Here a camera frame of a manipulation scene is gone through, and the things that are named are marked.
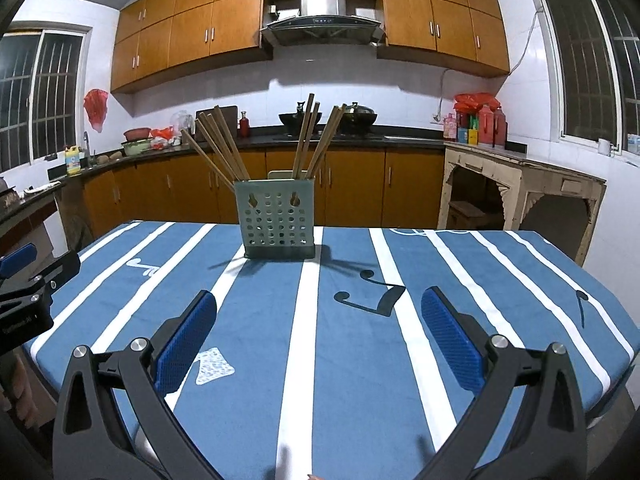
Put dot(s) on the person's hand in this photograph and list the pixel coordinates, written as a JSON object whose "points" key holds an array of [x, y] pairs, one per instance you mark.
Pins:
{"points": [[19, 396]]}

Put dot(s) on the green perforated utensil holder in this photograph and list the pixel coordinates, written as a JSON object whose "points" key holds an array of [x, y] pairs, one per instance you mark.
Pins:
{"points": [[276, 217]]}

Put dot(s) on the yellow detergent bottle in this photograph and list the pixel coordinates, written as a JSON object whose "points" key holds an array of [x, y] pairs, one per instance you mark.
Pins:
{"points": [[72, 160]]}

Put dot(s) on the red sauce bottle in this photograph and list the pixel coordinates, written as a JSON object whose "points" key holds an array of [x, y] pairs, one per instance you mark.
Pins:
{"points": [[244, 126]]}

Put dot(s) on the blue white striped tablecloth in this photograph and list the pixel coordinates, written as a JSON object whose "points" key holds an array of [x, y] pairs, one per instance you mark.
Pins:
{"points": [[326, 366]]}

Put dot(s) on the window right wall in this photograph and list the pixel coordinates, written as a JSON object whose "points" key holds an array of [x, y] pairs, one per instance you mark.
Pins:
{"points": [[596, 55]]}

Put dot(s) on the window left wall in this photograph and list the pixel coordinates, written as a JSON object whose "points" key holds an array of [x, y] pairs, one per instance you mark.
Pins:
{"points": [[39, 83]]}

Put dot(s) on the wooden chopstick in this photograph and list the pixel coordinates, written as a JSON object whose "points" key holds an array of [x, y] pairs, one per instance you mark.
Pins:
{"points": [[310, 135], [201, 118], [226, 153], [304, 133], [327, 140], [207, 159], [231, 144], [322, 145]]}

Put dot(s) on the black wok with lid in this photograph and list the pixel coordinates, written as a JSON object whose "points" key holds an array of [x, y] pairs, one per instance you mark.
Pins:
{"points": [[357, 120]]}

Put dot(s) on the red bottles group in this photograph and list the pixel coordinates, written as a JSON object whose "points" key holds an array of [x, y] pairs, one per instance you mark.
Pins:
{"points": [[476, 119]]}

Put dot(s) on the window wall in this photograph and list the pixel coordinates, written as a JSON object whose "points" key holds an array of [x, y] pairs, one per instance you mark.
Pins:
{"points": [[39, 83], [596, 55]]}

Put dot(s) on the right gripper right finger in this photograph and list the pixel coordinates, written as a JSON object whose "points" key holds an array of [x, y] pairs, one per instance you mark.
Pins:
{"points": [[548, 438]]}

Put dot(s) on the black wok left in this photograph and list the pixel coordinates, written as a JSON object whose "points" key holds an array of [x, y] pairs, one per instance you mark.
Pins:
{"points": [[292, 122]]}

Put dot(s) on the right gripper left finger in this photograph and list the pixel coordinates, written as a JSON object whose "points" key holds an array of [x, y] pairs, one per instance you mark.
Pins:
{"points": [[90, 438]]}

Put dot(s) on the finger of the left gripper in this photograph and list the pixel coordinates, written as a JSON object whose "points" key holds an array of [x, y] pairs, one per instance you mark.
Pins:
{"points": [[18, 260], [56, 274]]}

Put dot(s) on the steel range hood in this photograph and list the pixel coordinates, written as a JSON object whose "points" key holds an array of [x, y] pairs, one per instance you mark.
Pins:
{"points": [[292, 23]]}

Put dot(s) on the brown upper cabinets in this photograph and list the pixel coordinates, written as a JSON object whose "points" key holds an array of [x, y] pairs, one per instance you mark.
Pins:
{"points": [[161, 40]]}

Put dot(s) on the brown lower kitchen cabinets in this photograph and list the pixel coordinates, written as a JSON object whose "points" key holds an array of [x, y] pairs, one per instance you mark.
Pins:
{"points": [[362, 187]]}

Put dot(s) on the beige carved side table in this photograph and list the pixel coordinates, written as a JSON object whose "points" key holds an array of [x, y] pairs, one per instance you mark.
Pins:
{"points": [[523, 184]]}

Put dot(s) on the red plastic bag on wall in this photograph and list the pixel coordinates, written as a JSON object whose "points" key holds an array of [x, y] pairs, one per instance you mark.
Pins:
{"points": [[95, 106]]}

